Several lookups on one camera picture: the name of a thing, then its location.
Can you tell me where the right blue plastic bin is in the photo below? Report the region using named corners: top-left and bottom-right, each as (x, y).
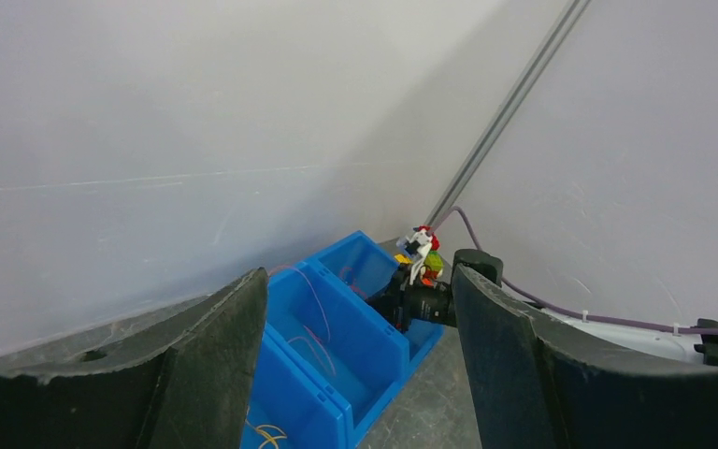
top-left (305, 231), bottom-right (444, 380)

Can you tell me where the blue plastic bin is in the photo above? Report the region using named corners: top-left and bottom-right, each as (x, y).
top-left (305, 231), bottom-right (444, 380)
top-left (266, 263), bottom-right (409, 448)
top-left (240, 335), bottom-right (347, 448)

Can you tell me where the green block in pile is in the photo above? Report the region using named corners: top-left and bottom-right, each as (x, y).
top-left (422, 251), bottom-right (444, 280)

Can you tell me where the yellow block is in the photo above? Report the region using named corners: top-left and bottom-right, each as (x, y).
top-left (394, 253), bottom-right (411, 264)

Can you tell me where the beige cable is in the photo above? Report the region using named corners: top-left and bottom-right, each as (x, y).
top-left (246, 420), bottom-right (289, 449)

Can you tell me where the left blue plastic bin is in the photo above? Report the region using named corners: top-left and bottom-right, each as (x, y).
top-left (240, 335), bottom-right (347, 448)

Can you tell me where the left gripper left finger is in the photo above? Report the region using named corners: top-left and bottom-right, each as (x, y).
top-left (0, 268), bottom-right (269, 448)

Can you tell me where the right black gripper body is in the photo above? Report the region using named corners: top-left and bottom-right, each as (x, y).
top-left (366, 264), bottom-right (457, 333)

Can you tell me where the middle blue plastic bin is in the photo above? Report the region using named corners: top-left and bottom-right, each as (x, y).
top-left (266, 263), bottom-right (409, 448)

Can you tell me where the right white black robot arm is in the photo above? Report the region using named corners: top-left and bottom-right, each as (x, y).
top-left (366, 249), bottom-right (718, 367)

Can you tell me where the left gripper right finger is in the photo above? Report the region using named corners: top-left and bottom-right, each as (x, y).
top-left (452, 267), bottom-right (718, 448)

